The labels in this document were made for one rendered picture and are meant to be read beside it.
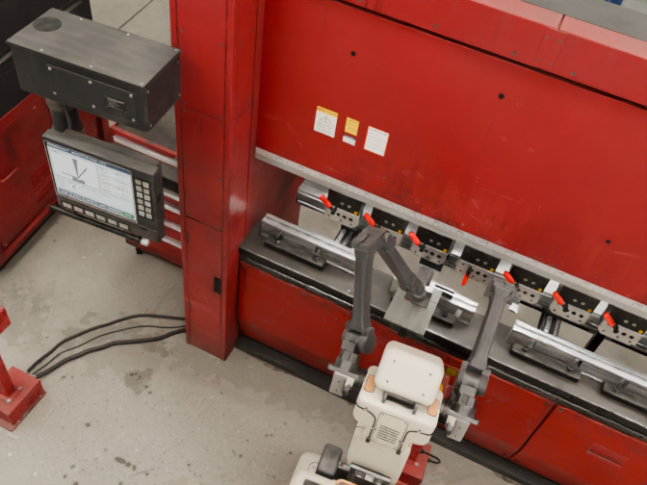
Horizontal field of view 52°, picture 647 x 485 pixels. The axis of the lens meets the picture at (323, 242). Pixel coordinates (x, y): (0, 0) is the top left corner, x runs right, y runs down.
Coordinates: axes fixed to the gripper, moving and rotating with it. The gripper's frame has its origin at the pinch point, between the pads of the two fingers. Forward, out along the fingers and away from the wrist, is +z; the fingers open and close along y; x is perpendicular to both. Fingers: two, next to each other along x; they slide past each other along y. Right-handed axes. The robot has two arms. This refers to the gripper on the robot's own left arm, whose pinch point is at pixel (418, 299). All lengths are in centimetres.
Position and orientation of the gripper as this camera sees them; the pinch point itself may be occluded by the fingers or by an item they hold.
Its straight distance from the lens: 287.0
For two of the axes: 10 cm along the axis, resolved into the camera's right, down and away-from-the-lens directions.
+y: -9.0, -3.8, 2.1
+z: 1.2, 2.6, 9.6
